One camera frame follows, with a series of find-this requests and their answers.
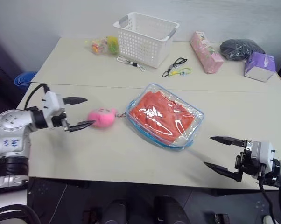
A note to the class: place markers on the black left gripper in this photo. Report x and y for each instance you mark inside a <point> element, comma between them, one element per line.
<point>60,121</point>

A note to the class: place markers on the orange cloth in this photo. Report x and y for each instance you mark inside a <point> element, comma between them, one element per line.
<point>154,109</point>

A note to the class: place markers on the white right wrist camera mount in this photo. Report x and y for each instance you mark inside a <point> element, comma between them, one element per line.
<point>263,151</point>

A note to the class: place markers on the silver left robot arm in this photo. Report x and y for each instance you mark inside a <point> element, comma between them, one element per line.
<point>9,121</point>

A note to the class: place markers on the purple tissue box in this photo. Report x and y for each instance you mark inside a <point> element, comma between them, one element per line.
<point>259,65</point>

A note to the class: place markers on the pink tissue box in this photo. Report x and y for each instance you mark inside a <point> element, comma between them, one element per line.
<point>207,53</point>

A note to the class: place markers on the black crumpled bag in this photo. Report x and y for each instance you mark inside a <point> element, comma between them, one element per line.
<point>238,49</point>

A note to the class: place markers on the clear plastic pouch blue trim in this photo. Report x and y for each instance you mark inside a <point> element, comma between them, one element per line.
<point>189,138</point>

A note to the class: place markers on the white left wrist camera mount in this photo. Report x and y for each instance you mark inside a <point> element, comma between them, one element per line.
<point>51,102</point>

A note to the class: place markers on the blue plastic stool stack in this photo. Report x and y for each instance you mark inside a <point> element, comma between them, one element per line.
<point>23,79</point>

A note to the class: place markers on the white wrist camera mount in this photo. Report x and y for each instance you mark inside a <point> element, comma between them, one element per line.
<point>51,102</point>
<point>263,151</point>

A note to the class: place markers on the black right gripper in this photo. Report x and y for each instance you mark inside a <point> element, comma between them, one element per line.
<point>246,162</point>

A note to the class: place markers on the dark rounded shape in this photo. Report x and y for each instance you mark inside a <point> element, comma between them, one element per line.
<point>114,211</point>

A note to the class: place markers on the clear bag of colourful candy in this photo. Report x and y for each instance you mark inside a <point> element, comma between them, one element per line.
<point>97,46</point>

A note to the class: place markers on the white plastic basket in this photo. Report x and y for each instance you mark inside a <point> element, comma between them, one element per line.
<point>140,39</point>

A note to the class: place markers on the yellow-green snack bag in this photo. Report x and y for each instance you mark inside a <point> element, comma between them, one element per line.
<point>112,44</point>

